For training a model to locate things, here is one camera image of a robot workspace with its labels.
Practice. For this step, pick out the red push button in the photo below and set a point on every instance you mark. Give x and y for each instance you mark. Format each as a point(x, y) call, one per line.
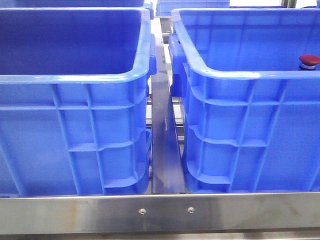
point(309, 62)

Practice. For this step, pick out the right blue plastic bin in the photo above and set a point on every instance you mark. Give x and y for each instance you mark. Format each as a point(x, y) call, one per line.
point(251, 115)

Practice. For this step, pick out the blue plastic bin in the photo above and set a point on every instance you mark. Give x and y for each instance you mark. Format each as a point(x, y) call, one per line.
point(251, 115)
point(73, 98)

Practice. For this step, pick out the left blue plastic bin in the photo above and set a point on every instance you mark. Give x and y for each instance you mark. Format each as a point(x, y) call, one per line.
point(73, 98)

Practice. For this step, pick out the rear right blue bin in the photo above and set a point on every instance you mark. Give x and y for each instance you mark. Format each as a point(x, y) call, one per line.
point(164, 7)

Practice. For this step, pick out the rear left blue bin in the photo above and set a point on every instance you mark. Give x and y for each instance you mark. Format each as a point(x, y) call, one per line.
point(146, 4)

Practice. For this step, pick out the left rail screw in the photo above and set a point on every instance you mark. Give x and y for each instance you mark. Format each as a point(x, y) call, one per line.
point(142, 211)

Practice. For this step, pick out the rail screw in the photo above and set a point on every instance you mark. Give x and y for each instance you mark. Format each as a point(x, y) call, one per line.
point(190, 210)
point(142, 211)

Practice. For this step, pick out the right rail screw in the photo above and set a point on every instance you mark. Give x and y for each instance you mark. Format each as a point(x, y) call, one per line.
point(190, 210)

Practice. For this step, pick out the steel front rail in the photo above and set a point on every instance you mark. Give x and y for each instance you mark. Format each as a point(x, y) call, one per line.
point(164, 213)

